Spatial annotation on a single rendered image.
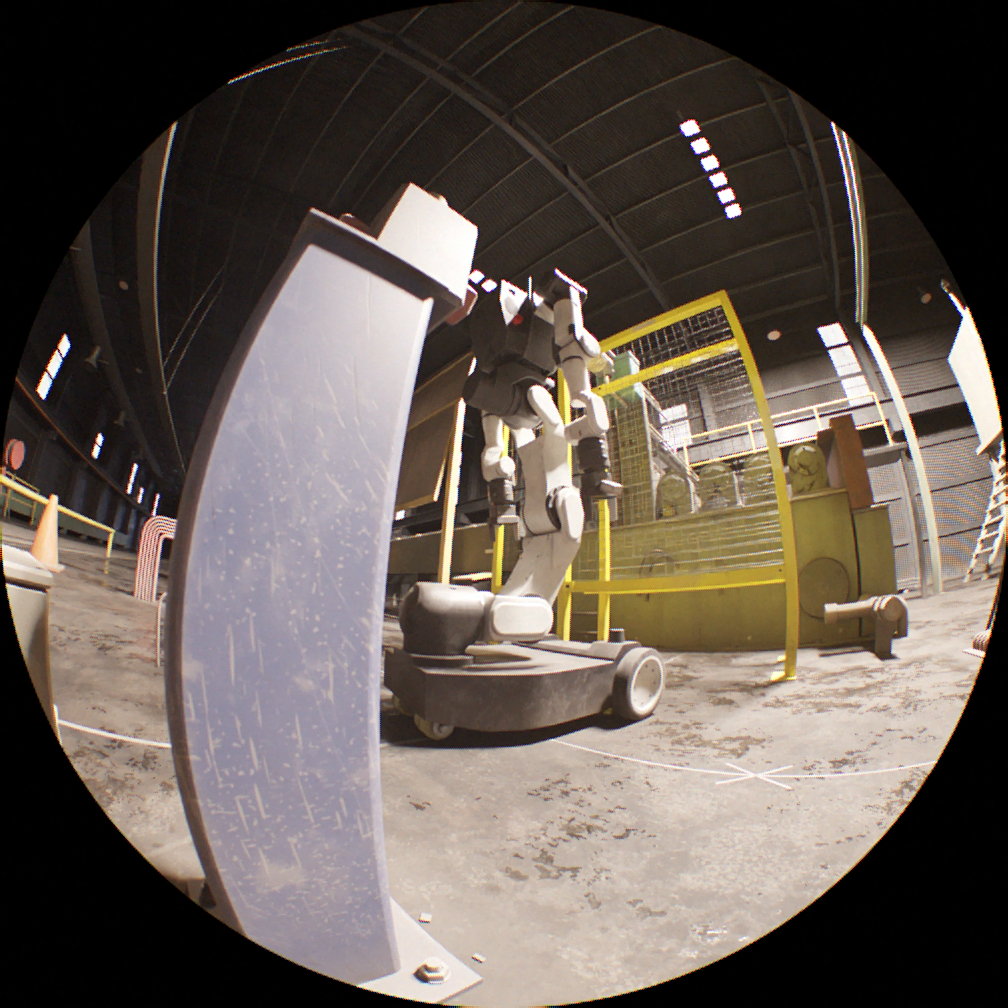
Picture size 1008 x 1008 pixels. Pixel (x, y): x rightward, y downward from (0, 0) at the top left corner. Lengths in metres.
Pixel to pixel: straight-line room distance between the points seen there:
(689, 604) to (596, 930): 2.24
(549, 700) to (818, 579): 1.86
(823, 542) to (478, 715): 2.13
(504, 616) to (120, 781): 0.84
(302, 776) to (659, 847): 0.43
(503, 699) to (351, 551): 0.63
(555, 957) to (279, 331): 0.48
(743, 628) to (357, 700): 2.32
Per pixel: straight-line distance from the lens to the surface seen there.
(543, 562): 1.01
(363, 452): 0.19
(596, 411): 0.97
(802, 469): 2.54
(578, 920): 0.42
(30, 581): 0.33
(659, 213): 11.94
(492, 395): 1.06
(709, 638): 2.45
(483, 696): 0.76
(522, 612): 0.90
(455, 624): 0.83
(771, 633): 2.40
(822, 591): 2.35
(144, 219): 5.11
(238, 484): 0.17
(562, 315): 1.16
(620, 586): 1.71
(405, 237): 0.31
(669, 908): 0.44
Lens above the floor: 0.32
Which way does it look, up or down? 16 degrees up
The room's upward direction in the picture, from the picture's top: 3 degrees clockwise
